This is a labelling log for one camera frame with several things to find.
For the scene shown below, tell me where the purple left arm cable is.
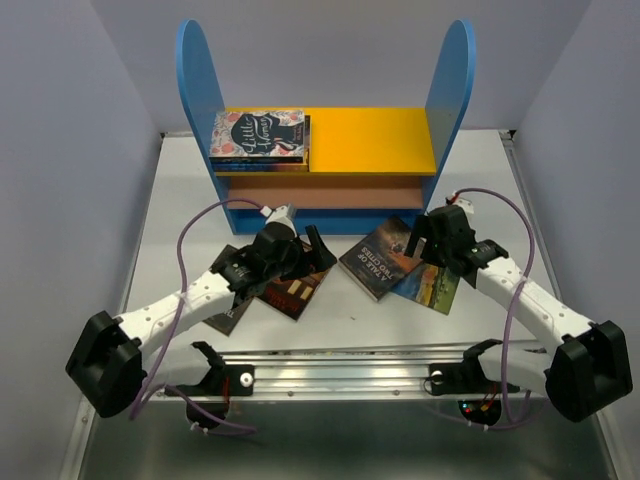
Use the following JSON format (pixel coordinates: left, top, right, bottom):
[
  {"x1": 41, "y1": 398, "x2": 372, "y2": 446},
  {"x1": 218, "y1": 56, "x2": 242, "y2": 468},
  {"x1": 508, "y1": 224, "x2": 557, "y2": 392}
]
[{"x1": 128, "y1": 199, "x2": 266, "y2": 435}]

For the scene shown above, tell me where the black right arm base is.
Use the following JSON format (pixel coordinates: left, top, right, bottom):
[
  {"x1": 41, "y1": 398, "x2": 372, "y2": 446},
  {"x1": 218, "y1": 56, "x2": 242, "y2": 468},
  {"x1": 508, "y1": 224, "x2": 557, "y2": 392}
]
[{"x1": 423, "y1": 339, "x2": 502, "y2": 429}]

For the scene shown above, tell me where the Animal Farm book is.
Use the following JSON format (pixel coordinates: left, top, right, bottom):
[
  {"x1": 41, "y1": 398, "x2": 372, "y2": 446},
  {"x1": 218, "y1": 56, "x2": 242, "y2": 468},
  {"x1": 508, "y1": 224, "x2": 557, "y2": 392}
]
[{"x1": 392, "y1": 264, "x2": 460, "y2": 315}]

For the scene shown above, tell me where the blue yellow wooden bookshelf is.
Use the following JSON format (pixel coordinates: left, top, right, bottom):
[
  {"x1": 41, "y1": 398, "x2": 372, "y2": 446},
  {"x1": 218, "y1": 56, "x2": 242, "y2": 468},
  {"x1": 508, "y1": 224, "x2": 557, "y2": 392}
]
[{"x1": 175, "y1": 19, "x2": 476, "y2": 235}]

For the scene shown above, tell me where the Three Days to See book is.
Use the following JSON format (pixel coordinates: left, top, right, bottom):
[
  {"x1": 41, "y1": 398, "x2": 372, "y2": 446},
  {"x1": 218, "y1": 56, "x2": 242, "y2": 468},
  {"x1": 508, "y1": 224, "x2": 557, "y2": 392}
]
[{"x1": 203, "y1": 245, "x2": 257, "y2": 336}]

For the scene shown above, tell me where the Little Women floral book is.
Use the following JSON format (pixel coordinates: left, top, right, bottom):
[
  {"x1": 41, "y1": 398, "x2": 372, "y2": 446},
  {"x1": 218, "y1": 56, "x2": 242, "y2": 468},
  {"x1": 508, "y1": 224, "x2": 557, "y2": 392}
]
[{"x1": 208, "y1": 109, "x2": 307, "y2": 167}]

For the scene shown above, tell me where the aluminium mounting rail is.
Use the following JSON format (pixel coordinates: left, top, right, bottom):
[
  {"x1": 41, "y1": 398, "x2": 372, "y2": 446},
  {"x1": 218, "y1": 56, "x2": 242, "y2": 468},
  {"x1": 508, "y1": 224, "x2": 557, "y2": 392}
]
[{"x1": 82, "y1": 349, "x2": 611, "y2": 402}]

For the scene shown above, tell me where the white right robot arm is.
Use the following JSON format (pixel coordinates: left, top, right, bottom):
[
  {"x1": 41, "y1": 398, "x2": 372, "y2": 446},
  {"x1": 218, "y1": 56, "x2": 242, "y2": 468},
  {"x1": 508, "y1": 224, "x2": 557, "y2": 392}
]
[{"x1": 405, "y1": 205, "x2": 633, "y2": 422}]

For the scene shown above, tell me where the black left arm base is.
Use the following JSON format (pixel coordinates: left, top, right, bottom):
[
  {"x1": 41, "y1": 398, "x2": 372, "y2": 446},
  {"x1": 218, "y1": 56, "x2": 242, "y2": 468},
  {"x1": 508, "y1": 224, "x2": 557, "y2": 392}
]
[{"x1": 163, "y1": 341, "x2": 257, "y2": 436}]

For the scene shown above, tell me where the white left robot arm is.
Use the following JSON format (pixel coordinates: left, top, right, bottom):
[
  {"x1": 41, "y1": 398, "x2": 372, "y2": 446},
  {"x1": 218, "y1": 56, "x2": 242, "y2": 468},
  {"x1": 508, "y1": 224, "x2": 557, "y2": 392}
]
[{"x1": 65, "y1": 223, "x2": 337, "y2": 418}]

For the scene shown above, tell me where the Edward Tulane orange book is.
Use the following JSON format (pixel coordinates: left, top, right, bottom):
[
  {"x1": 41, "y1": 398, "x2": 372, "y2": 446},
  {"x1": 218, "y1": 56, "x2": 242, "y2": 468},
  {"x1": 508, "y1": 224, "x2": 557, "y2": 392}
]
[{"x1": 259, "y1": 270, "x2": 330, "y2": 321}]

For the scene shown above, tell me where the Tale of Two Cities book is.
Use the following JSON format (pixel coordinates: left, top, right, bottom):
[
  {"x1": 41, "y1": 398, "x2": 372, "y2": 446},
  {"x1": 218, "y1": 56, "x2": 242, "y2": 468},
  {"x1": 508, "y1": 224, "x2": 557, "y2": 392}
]
[{"x1": 339, "y1": 215, "x2": 421, "y2": 301}]

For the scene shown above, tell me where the Jane Eyre book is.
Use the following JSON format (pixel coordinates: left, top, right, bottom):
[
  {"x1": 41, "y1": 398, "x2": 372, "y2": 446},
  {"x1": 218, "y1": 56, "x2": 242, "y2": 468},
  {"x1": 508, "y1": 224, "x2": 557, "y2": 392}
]
[{"x1": 214, "y1": 115, "x2": 312, "y2": 174}]

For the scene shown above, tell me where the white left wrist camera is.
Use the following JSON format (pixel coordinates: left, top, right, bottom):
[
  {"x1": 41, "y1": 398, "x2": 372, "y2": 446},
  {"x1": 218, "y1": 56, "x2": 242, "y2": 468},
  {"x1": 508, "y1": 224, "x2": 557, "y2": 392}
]
[{"x1": 260, "y1": 204, "x2": 297, "y2": 233}]

